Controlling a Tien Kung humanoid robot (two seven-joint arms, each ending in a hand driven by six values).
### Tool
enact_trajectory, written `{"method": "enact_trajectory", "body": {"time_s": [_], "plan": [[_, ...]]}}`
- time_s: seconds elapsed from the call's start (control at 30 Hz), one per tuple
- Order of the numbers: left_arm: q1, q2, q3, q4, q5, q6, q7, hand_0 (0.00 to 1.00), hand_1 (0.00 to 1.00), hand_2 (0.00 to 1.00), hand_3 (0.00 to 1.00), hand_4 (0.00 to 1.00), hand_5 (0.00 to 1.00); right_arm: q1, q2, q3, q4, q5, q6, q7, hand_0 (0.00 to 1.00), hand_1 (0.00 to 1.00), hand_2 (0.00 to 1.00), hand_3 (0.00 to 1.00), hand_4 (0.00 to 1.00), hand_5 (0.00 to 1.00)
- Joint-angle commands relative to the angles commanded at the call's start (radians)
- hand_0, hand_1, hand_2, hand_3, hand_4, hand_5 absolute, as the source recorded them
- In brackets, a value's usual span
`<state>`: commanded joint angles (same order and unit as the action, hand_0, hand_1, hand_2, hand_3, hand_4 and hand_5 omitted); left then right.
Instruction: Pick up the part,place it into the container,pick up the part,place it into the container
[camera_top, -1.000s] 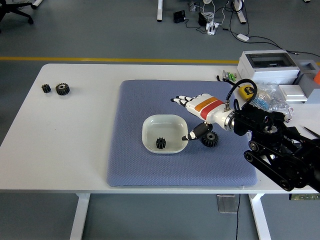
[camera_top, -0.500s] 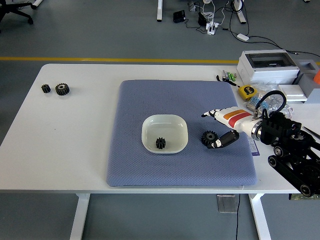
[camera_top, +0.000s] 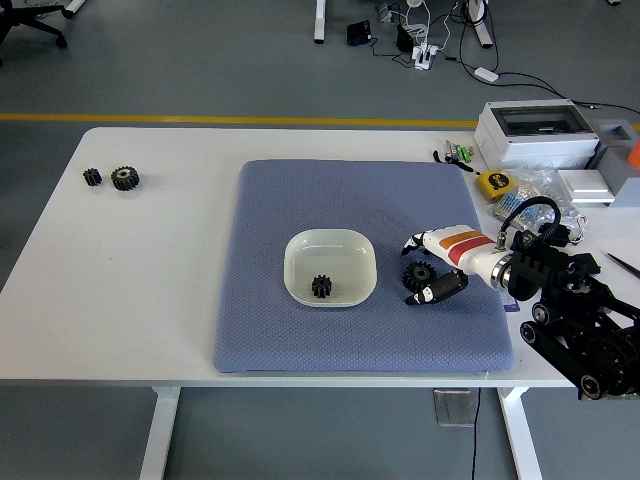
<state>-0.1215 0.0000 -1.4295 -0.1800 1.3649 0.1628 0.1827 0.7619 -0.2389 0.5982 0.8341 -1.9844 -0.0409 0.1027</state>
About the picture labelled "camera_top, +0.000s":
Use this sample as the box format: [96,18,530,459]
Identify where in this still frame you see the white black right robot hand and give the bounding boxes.
[399,225,509,306]

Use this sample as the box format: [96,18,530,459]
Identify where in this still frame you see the large black gear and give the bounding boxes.
[109,166,141,193]
[401,261,440,294]

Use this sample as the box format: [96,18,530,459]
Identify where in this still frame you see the blue-grey textured mat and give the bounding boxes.
[212,159,516,374]

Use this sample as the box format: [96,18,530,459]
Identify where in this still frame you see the white flat box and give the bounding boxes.
[556,168,616,205]

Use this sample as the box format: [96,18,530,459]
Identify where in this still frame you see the black box on floor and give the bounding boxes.
[346,20,374,47]

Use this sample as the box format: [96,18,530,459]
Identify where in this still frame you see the yellow tape measure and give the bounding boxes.
[474,169,516,203]

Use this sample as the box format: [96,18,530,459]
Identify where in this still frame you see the clear plastic parts bag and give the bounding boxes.
[492,168,589,236]

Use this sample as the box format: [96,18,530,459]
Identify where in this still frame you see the green and silver small tools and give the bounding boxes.
[432,139,475,164]

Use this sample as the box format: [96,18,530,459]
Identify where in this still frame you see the white square bowl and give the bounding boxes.
[283,227,378,308]

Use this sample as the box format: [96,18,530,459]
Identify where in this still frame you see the grey floor plate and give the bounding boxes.
[432,388,476,427]

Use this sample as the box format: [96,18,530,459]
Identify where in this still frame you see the metal tweezers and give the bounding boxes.
[606,252,640,275]

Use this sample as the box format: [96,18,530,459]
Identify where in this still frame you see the grey hollow block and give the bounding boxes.
[587,119,640,207]

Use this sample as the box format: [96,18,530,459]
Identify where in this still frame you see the white table leg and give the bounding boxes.
[138,387,182,480]
[497,387,544,480]

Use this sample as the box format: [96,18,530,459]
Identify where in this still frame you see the white power strip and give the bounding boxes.
[412,43,440,71]

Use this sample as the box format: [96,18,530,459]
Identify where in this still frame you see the green circuit board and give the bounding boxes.
[578,392,640,402]

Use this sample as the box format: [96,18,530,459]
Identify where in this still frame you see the black office chair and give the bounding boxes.
[0,0,69,66]

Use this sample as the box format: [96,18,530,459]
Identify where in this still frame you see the white electrical enclosure box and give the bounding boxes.
[473,99,601,169]

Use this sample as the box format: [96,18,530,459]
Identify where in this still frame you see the black floor cable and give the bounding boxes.
[497,72,640,114]

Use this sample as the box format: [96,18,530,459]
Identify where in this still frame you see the black hanging cable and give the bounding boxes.
[468,387,482,480]

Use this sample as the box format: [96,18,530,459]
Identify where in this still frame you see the white cable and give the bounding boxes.
[402,0,454,51]

